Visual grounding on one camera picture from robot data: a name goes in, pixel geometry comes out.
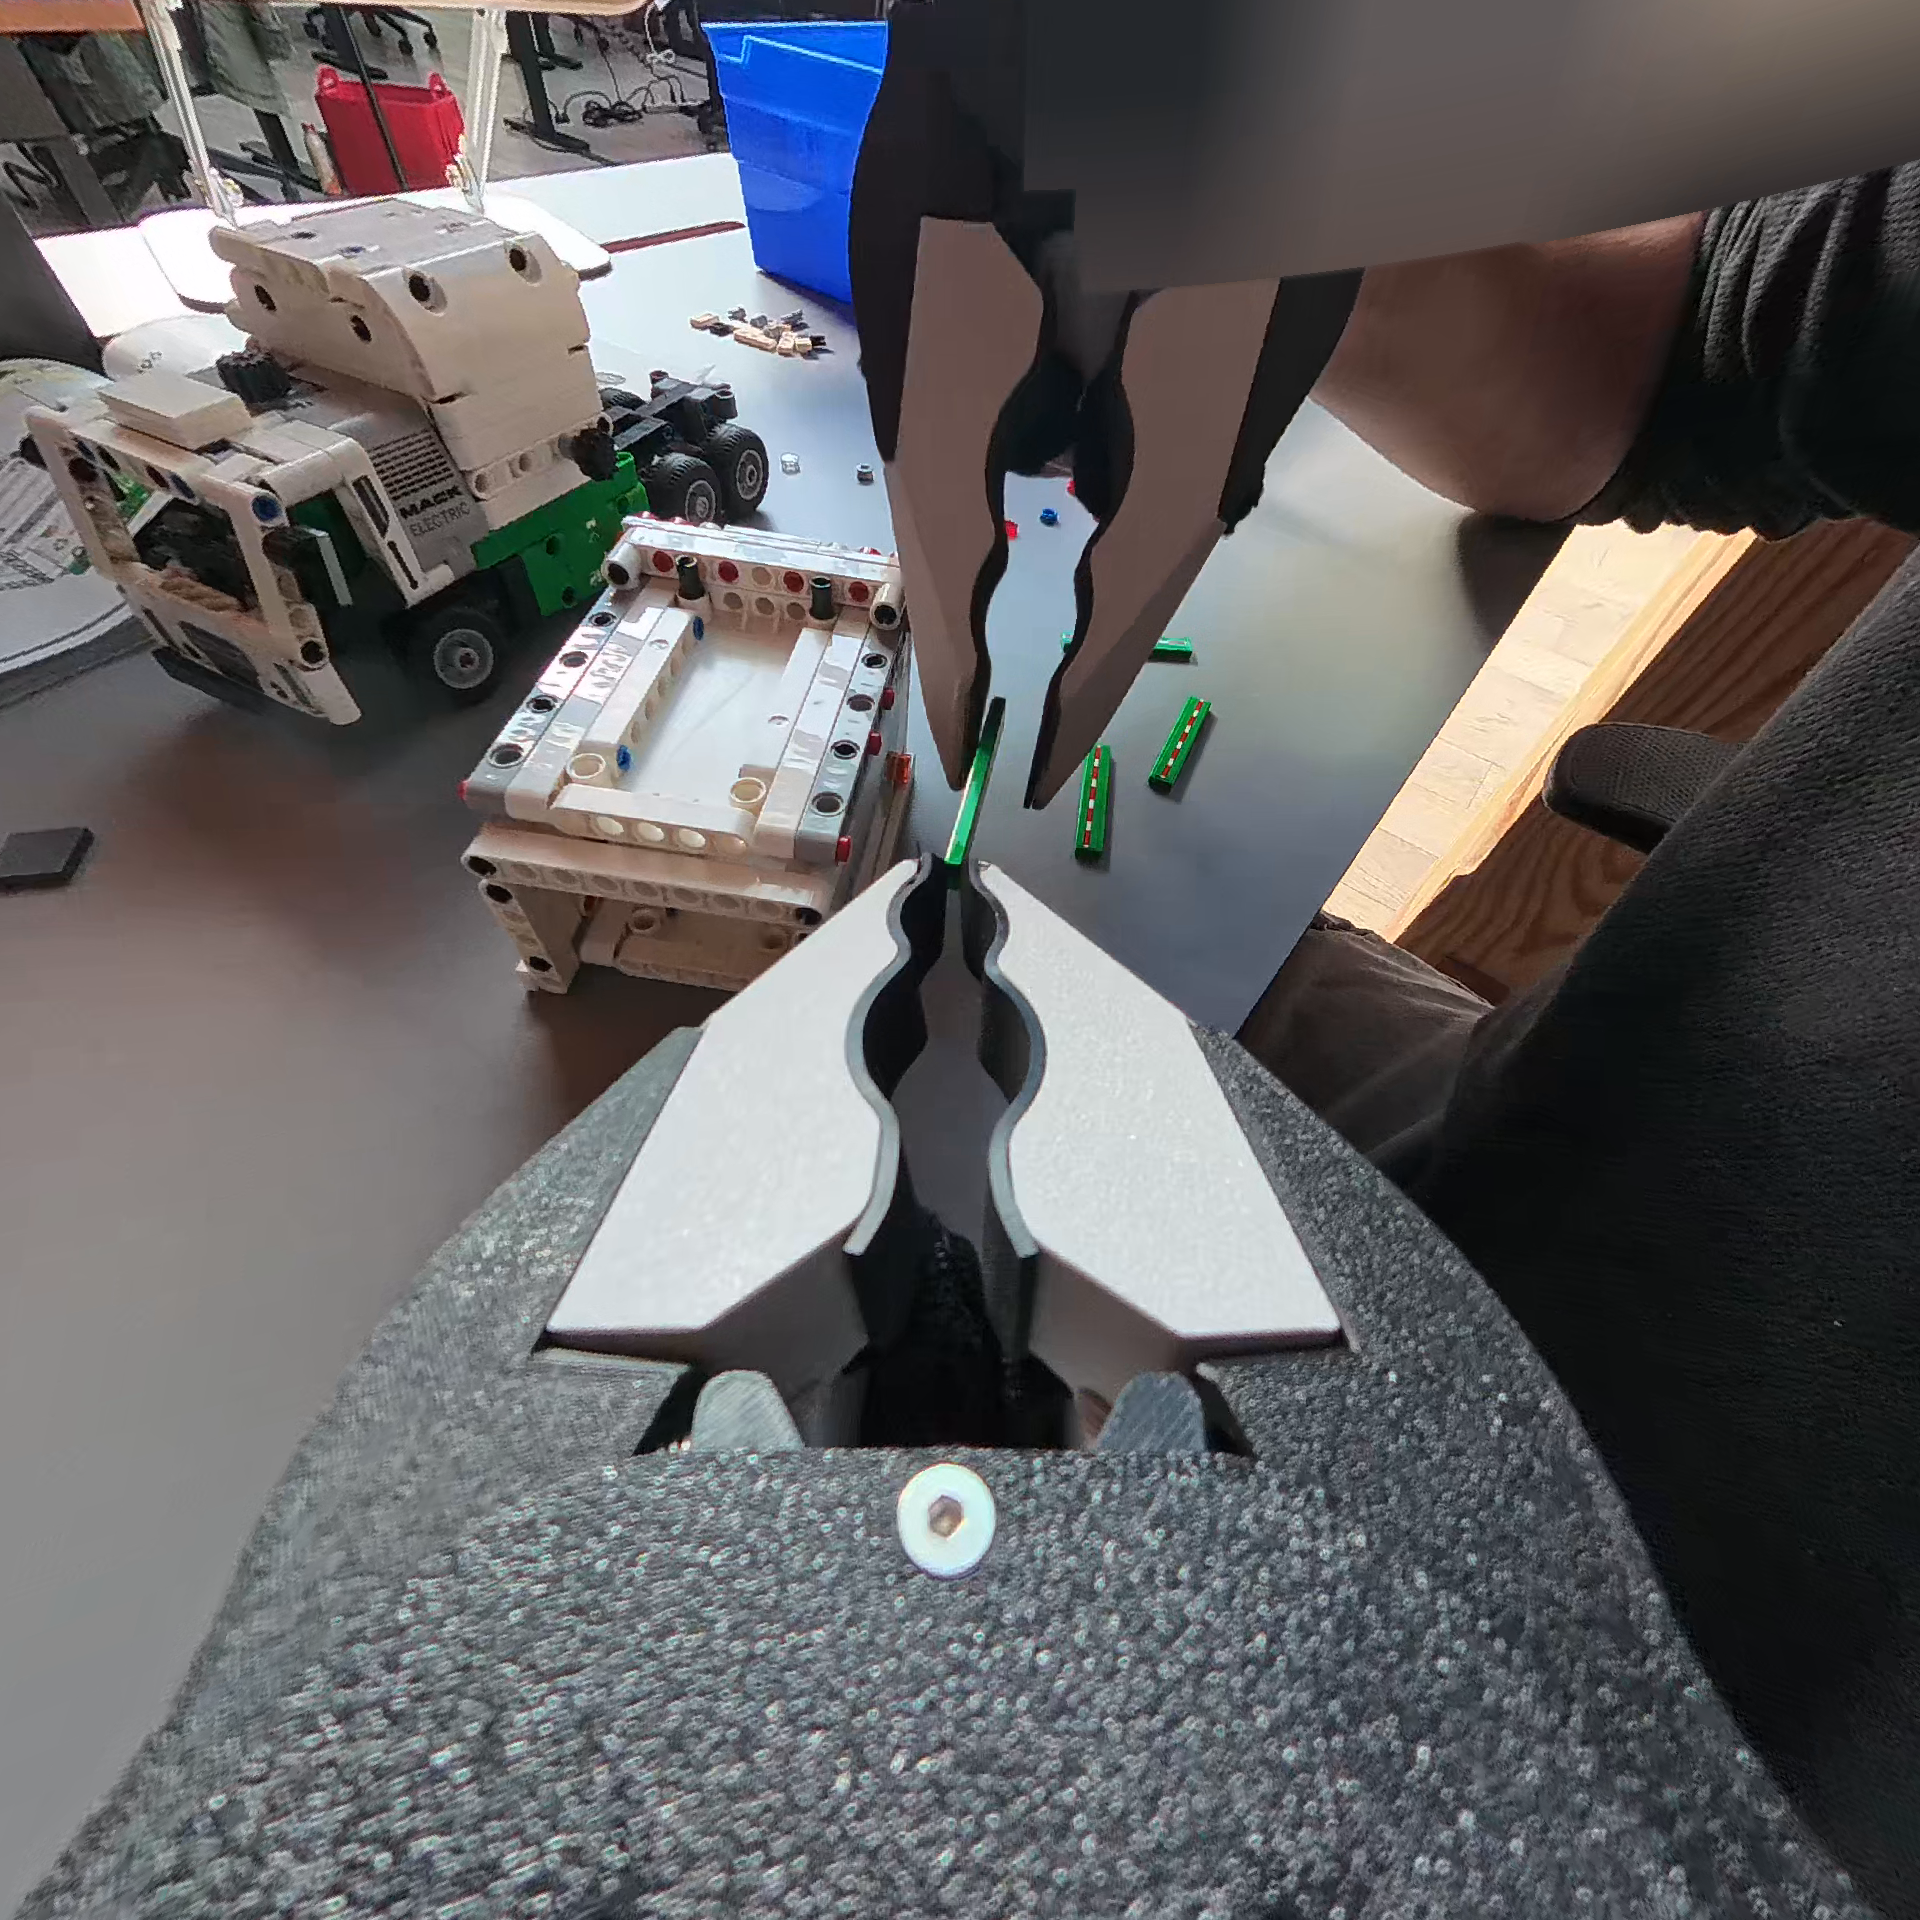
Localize person's right forearm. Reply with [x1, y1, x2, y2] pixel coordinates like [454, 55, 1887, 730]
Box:
[1310, 157, 1920, 542]

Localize pile of small lego pieces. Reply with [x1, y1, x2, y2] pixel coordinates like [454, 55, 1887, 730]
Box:
[692, 306, 841, 361]

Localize white green lego truck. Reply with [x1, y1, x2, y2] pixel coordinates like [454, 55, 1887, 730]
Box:
[22, 198, 775, 730]

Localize white lego container body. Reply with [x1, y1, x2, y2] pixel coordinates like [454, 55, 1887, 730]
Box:
[459, 511, 917, 995]

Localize black chair armrest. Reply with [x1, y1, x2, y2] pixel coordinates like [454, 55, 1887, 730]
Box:
[1547, 725, 1751, 857]

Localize red storage bin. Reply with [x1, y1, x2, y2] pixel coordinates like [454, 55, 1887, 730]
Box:
[314, 67, 467, 198]

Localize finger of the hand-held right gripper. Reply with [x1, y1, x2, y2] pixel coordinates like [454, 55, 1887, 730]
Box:
[1025, 275, 1281, 812]
[885, 217, 1048, 789]

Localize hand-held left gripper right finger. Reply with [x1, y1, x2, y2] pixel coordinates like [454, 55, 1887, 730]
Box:
[963, 863, 1347, 1453]

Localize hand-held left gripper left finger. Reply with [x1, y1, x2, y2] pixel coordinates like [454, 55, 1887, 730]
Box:
[544, 857, 952, 1451]

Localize blue storage bin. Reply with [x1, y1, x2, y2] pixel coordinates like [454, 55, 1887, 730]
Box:
[701, 20, 903, 307]

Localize lego instruction booklet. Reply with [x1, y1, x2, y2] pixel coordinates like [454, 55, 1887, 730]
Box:
[0, 357, 151, 704]

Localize person's grey trousers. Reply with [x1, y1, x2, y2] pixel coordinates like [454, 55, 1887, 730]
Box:
[1238, 914, 1503, 1165]

